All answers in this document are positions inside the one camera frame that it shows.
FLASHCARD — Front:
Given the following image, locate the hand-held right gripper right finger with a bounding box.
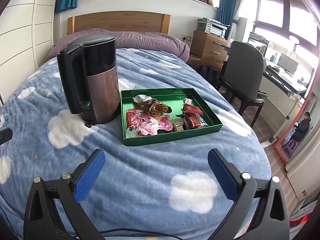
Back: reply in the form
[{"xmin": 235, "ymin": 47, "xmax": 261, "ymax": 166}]
[{"xmin": 207, "ymin": 148, "xmax": 290, "ymax": 240}]

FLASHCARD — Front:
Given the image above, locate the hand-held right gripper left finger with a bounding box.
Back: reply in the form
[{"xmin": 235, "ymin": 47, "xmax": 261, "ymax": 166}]
[{"xmin": 23, "ymin": 149, "xmax": 106, "ymax": 240}]

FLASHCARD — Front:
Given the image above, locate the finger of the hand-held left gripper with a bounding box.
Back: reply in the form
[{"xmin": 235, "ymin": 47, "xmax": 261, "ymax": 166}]
[{"xmin": 0, "ymin": 127, "xmax": 13, "ymax": 146}]

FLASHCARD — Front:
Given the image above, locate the blue silver snack packet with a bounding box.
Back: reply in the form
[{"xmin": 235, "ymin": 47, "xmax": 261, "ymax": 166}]
[{"xmin": 184, "ymin": 112, "xmax": 208, "ymax": 130}]

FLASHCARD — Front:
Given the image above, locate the green shallow box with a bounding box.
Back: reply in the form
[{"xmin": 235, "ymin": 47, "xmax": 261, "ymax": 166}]
[{"xmin": 120, "ymin": 87, "xmax": 223, "ymax": 147}]

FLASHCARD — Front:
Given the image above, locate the olive green snack packet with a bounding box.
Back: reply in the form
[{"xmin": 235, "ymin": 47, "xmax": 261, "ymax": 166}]
[{"xmin": 172, "ymin": 119, "xmax": 185, "ymax": 132}]

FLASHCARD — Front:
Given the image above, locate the long red white snack packet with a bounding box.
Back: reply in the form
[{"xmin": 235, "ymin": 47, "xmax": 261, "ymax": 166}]
[{"xmin": 126, "ymin": 109, "xmax": 140, "ymax": 133}]

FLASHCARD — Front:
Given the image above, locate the dark red snack packet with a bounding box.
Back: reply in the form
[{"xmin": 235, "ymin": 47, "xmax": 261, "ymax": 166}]
[{"xmin": 183, "ymin": 104, "xmax": 203, "ymax": 115}]

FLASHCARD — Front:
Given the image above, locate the pink character snack packet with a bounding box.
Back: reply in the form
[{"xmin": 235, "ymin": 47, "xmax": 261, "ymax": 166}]
[{"xmin": 135, "ymin": 112, "xmax": 173, "ymax": 136}]

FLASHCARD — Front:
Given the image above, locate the small white pastel snack packet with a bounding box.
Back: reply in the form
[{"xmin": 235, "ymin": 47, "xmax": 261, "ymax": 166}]
[{"xmin": 133, "ymin": 94, "xmax": 150, "ymax": 105}]

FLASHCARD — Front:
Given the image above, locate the brown snack packet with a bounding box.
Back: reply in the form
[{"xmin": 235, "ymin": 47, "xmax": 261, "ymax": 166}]
[{"xmin": 136, "ymin": 99, "xmax": 173, "ymax": 117}]

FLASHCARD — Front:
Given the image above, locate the blue cloud print blanket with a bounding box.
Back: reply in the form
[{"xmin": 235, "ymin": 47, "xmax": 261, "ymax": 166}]
[{"xmin": 0, "ymin": 47, "xmax": 272, "ymax": 240}]

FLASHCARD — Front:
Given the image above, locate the red framed mirror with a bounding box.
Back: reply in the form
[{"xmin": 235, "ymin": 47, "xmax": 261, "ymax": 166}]
[{"xmin": 274, "ymin": 90, "xmax": 320, "ymax": 164}]

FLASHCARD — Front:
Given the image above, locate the purple stool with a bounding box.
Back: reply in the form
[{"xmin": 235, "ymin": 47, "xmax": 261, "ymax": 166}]
[{"xmin": 282, "ymin": 140, "xmax": 299, "ymax": 158}]

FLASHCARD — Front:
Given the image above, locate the brown black electric kettle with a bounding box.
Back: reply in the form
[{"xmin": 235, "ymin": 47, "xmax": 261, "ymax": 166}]
[{"xmin": 57, "ymin": 34, "xmax": 119, "ymax": 127}]

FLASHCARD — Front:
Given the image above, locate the black backpack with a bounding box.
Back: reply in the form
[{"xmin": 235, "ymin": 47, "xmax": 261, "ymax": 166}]
[{"xmin": 199, "ymin": 64, "xmax": 222, "ymax": 87}]

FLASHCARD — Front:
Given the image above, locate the white wardrobe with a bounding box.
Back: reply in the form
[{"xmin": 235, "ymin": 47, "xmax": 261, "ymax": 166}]
[{"xmin": 0, "ymin": 0, "xmax": 62, "ymax": 100}]

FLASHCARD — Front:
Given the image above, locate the dark grey chair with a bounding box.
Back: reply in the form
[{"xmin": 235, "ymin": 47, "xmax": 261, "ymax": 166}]
[{"xmin": 216, "ymin": 40, "xmax": 268, "ymax": 128}]

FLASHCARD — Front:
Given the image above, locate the white desk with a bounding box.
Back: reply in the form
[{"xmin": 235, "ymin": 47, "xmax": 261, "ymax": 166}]
[{"xmin": 260, "ymin": 62, "xmax": 308, "ymax": 100}]

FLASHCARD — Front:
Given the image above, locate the wooden nightstand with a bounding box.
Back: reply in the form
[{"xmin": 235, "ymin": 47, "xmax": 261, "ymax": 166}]
[{"xmin": 186, "ymin": 30, "xmax": 229, "ymax": 68}]

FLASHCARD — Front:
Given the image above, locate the computer monitor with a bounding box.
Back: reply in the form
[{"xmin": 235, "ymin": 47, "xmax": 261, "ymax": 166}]
[{"xmin": 277, "ymin": 52, "xmax": 299, "ymax": 77}]

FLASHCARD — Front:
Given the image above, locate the grey white printer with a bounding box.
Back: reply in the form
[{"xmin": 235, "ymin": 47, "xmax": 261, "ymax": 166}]
[{"xmin": 197, "ymin": 18, "xmax": 232, "ymax": 39}]

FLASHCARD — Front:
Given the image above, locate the white desk lamp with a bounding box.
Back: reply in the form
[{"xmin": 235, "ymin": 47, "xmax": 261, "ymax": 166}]
[{"xmin": 289, "ymin": 35, "xmax": 300, "ymax": 55}]

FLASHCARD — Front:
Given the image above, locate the wooden headboard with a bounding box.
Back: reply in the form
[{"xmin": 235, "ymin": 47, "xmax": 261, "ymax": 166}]
[{"xmin": 67, "ymin": 11, "xmax": 171, "ymax": 36}]

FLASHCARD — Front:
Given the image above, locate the window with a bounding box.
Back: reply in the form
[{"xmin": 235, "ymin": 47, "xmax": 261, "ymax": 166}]
[{"xmin": 235, "ymin": 0, "xmax": 320, "ymax": 63}]

